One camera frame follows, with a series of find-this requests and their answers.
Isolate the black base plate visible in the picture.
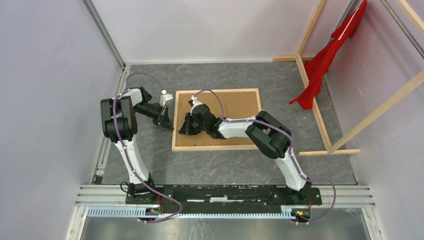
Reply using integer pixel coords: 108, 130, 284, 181
125, 184, 323, 214

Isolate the purple cable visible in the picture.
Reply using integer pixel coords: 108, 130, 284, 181
111, 71, 184, 224
193, 89, 338, 226

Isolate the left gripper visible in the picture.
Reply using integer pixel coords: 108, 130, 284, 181
134, 102, 175, 132

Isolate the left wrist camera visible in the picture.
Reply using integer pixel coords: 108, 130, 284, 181
159, 90, 174, 107

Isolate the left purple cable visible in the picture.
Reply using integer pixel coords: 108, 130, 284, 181
111, 71, 184, 224

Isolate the red cloth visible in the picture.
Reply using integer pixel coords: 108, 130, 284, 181
289, 0, 368, 110

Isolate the white wooden picture frame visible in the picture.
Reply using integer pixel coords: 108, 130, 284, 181
171, 88, 263, 152

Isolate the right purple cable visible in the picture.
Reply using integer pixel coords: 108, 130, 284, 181
193, 89, 338, 226

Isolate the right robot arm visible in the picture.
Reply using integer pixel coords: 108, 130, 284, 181
178, 104, 312, 204

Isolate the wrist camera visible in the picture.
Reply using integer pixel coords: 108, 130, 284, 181
159, 90, 174, 107
188, 95, 202, 109

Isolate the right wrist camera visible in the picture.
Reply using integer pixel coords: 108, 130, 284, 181
188, 95, 202, 109

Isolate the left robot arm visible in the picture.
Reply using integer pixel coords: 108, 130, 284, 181
100, 87, 174, 204

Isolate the wooden beam rack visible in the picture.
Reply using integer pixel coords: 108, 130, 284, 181
273, 0, 424, 157

